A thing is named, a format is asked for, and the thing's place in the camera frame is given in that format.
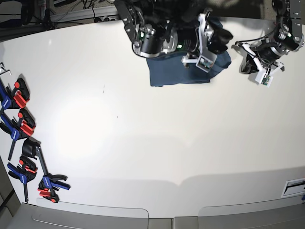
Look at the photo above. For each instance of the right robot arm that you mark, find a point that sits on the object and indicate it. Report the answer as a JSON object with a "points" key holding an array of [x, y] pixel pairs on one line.
{"points": [[164, 27]]}

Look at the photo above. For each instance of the blue red bar clamp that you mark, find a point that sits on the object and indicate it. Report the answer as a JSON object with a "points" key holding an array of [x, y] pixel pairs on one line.
{"points": [[25, 172], [16, 98], [22, 129]]}

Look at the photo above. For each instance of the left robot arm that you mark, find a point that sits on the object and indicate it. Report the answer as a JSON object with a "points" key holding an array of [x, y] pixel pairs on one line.
{"points": [[287, 29]]}

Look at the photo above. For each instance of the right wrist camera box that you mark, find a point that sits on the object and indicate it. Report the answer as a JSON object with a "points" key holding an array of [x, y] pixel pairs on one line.
{"points": [[206, 62]]}

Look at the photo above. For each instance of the dark blue T-shirt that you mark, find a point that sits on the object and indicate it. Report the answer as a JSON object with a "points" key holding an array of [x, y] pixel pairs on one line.
{"points": [[169, 70]]}

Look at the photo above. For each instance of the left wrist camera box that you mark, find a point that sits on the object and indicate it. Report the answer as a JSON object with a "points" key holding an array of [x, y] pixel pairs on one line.
{"points": [[264, 79]]}

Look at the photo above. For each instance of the aluminium frame rail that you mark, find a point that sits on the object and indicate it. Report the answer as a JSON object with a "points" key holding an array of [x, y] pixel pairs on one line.
{"points": [[84, 14]]}

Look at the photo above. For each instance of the grey chair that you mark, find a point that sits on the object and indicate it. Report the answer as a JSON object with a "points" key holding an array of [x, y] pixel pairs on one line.
{"points": [[64, 215], [286, 213]]}

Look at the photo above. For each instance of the right grey chair back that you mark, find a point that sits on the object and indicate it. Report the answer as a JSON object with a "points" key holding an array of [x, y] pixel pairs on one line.
{"points": [[286, 213]]}

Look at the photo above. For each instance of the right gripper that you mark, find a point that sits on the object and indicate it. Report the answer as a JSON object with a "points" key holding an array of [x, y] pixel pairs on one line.
{"points": [[205, 36]]}

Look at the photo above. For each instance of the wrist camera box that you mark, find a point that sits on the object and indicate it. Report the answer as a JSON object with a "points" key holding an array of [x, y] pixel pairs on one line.
{"points": [[206, 62], [264, 79]]}

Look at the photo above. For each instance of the top blue red bar clamp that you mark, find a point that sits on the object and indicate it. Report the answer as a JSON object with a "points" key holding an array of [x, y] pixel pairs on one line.
{"points": [[16, 98]]}

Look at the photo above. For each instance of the silver metal hook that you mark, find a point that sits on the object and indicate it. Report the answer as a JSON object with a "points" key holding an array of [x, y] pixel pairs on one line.
{"points": [[3, 70]]}

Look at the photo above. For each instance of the left grey chair back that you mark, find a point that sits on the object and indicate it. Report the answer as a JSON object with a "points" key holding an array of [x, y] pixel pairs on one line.
{"points": [[64, 215]]}

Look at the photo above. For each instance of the long black bar clamp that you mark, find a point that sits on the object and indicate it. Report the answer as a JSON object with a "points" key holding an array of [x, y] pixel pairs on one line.
{"points": [[49, 183]]}

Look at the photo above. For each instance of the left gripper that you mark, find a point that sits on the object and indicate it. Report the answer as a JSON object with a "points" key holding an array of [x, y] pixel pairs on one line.
{"points": [[267, 52]]}

